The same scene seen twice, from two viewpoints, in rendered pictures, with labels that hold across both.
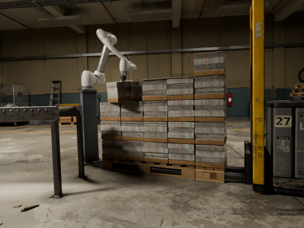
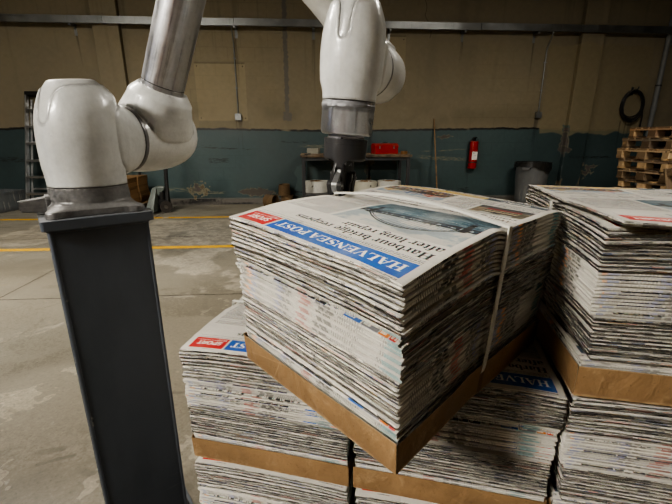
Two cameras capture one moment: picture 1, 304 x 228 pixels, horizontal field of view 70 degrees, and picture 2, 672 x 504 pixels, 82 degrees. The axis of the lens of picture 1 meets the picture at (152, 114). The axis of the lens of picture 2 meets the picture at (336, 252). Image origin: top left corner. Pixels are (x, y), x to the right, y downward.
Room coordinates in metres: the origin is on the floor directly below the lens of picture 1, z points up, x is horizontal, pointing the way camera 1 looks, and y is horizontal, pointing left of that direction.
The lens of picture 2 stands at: (2.05, 0.48, 1.16)
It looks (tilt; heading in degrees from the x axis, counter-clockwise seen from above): 16 degrees down; 351
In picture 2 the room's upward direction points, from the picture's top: straight up
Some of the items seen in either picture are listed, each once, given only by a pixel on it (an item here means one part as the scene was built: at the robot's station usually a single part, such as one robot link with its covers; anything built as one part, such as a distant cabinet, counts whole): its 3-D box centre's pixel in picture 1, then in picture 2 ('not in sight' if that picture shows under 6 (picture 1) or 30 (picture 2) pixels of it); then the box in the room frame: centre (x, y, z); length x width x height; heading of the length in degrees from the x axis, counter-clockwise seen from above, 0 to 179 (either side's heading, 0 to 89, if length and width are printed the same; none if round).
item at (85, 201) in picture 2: (86, 88); (81, 198); (2.99, 0.90, 1.03); 0.22 x 0.18 x 0.06; 118
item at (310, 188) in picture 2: not in sight; (354, 175); (8.63, -0.93, 0.55); 1.80 x 0.70 x 1.09; 84
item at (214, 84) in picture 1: (211, 116); not in sight; (2.32, -0.64, 0.65); 0.39 x 0.30 x 1.29; 157
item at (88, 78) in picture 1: (87, 78); (84, 132); (3.01, 0.87, 1.17); 0.18 x 0.16 x 0.22; 150
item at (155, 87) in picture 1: (159, 91); (639, 275); (2.55, -0.10, 0.95); 0.38 x 0.29 x 0.23; 159
